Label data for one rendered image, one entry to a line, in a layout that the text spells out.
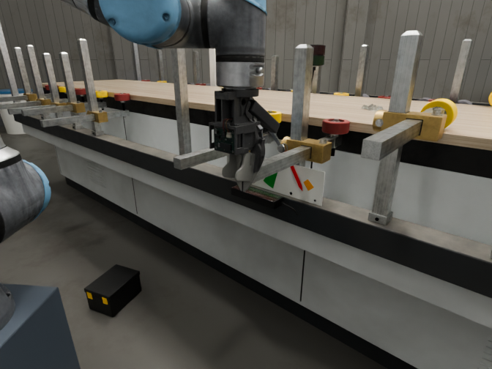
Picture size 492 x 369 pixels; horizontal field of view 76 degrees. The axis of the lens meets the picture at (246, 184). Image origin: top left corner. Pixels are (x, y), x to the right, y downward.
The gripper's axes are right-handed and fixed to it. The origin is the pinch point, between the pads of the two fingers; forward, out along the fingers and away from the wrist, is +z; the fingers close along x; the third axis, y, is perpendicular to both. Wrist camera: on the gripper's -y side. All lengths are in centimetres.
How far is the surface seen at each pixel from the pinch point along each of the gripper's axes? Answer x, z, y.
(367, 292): 16, 50, -49
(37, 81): -202, -13, -26
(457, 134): 31, -9, -47
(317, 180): 4.0, 4.8, -25.3
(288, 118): -20, -7, -46
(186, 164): -23.5, 0.9, -2.7
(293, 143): -4.2, -4.1, -25.0
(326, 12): -198, -98, -406
